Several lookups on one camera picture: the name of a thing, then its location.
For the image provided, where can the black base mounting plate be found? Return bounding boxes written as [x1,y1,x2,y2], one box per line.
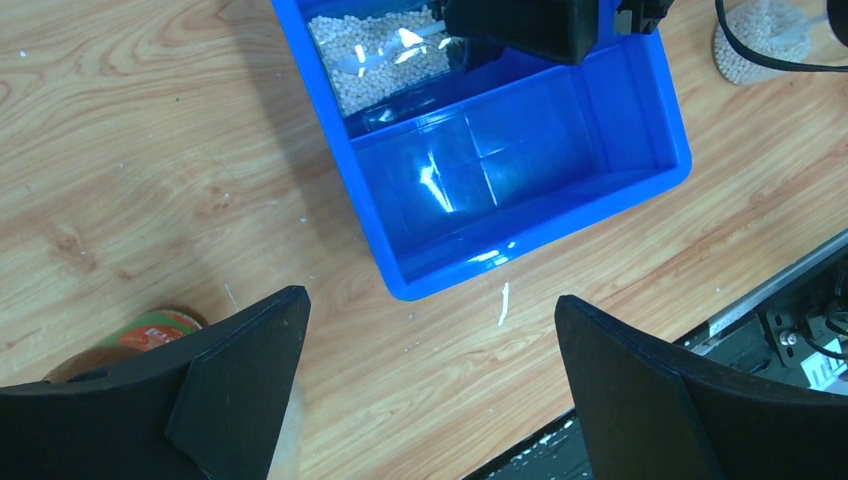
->
[473,233,847,479]

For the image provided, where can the yellow cap sauce bottle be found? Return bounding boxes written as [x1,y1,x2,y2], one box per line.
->
[44,308,209,383]

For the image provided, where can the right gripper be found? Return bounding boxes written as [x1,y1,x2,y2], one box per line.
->
[442,0,674,65]

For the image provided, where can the silver lid spice jar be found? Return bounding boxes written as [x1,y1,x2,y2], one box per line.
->
[268,381,304,480]

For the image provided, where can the black cap shaker jar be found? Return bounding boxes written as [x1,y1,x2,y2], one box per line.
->
[712,0,828,86]

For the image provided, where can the blue plastic divided bin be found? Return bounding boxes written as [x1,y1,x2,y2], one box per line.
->
[273,1,692,301]

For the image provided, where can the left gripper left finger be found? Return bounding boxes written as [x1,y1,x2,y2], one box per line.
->
[1,286,311,479]

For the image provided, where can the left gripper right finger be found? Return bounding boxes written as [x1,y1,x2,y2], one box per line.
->
[554,295,847,479]

